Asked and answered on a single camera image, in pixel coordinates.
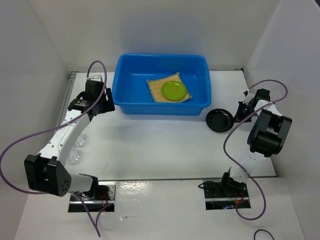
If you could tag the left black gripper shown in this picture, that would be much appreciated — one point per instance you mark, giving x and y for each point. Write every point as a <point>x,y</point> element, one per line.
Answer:
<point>109,105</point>

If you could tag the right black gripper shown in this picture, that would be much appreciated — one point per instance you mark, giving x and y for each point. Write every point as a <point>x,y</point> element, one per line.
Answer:
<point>239,116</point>

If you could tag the black round bowl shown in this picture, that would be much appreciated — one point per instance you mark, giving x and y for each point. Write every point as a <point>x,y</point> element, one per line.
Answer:
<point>219,120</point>

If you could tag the woven bamboo placemat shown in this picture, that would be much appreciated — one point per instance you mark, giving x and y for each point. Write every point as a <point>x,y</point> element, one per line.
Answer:
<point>156,85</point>

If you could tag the green round plate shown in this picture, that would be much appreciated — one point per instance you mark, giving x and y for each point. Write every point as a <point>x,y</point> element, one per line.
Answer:
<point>173,90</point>

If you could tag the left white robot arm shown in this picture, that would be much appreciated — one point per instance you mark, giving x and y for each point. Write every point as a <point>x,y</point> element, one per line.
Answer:
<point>46,170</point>

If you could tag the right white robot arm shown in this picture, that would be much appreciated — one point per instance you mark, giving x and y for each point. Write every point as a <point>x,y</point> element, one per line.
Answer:
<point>266,138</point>

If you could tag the blue plastic bin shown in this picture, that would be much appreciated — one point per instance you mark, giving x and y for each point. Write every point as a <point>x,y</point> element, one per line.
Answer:
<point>130,89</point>

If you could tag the clear plastic cup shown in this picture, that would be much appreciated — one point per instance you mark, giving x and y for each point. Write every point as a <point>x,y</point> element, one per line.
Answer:
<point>73,157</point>
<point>80,141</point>

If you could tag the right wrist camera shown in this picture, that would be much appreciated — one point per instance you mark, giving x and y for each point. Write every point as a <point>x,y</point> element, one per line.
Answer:
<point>248,97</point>

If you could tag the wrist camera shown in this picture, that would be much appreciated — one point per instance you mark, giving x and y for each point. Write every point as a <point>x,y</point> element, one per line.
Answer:
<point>248,97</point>
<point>97,78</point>

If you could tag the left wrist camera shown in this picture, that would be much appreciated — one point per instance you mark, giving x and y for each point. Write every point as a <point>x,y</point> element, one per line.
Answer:
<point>97,78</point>

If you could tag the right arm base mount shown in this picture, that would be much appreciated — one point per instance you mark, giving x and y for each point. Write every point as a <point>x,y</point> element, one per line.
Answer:
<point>218,197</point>

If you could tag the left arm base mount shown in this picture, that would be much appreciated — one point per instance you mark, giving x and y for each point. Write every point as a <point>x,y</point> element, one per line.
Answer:
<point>103,201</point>

